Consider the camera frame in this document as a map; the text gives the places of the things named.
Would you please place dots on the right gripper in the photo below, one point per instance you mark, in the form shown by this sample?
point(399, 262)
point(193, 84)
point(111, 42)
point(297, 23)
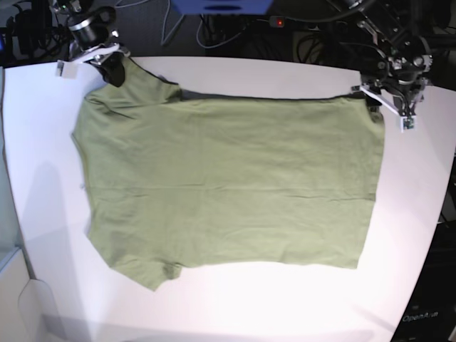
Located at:
point(112, 69)

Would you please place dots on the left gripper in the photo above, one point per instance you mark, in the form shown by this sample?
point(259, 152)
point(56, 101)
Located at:
point(400, 77)

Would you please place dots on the green T-shirt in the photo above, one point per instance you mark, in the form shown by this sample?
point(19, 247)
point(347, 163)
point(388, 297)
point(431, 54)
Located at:
point(178, 181)

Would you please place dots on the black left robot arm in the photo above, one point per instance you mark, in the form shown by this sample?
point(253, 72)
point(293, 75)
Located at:
point(406, 54)

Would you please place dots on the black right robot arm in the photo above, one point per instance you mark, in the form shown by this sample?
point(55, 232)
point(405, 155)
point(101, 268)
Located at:
point(95, 39)

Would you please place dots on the blue box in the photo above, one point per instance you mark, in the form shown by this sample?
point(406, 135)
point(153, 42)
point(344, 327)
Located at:
point(223, 7)

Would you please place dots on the power strip with red light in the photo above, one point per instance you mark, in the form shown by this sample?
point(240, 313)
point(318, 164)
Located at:
point(280, 22)

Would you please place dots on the black OpenArm case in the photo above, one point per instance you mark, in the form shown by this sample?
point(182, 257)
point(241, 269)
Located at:
point(430, 313)

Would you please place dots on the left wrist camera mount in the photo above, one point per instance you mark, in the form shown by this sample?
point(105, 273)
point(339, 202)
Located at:
point(399, 105)

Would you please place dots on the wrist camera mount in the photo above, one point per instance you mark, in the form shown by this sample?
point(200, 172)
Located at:
point(69, 69)
point(399, 105)

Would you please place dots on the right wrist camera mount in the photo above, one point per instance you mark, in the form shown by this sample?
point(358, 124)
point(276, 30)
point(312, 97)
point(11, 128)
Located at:
point(69, 69)

